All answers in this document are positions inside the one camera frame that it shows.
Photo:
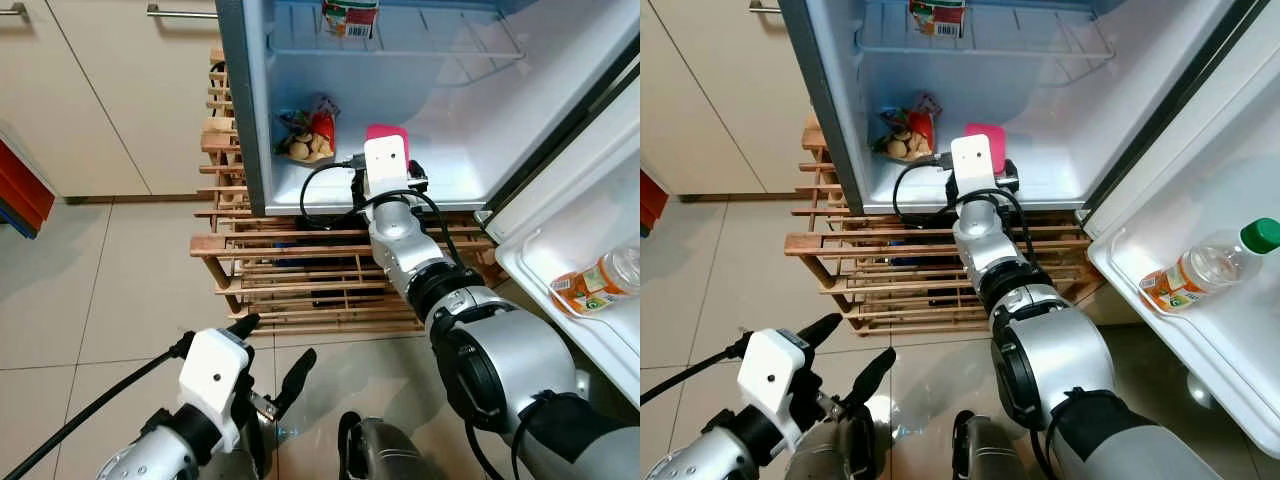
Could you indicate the pink packet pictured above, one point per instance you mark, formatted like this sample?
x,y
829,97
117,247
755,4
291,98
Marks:
x,y
985,130
388,130

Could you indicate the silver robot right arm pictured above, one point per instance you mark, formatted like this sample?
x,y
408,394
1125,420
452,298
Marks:
x,y
500,360
1060,360

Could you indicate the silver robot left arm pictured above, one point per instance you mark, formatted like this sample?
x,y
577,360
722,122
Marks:
x,y
700,468
140,468

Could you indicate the grey mini fridge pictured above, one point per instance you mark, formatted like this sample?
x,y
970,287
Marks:
x,y
440,100
1040,100

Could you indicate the grey robot left leg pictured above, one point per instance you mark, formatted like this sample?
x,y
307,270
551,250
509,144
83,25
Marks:
x,y
850,455
262,462

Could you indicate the grey robot leg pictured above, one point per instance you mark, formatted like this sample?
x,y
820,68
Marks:
x,y
385,455
850,455
262,462
990,455

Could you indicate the wooden slatted rack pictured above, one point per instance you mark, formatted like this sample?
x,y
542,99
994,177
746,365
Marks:
x,y
900,250
300,250

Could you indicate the grey robot right leg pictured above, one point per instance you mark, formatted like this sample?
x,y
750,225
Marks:
x,y
990,455
385,455

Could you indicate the red and green juice carton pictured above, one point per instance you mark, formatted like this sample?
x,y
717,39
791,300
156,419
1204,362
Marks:
x,y
937,18
350,18

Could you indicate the plastic bottle with orange label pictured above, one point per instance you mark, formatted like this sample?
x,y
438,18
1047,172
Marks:
x,y
600,285
1200,270

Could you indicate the red box with blue edge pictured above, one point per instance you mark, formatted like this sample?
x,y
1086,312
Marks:
x,y
652,200
25,190

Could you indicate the beige kitchen cabinet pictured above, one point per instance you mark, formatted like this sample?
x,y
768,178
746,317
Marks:
x,y
700,100
100,100

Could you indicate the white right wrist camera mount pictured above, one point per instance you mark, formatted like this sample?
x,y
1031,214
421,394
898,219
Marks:
x,y
385,165
972,165

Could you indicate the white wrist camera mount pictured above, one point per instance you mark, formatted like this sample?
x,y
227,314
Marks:
x,y
385,165
215,370
972,165
772,370

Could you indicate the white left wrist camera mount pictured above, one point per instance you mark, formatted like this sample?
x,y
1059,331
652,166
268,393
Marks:
x,y
215,370
772,370

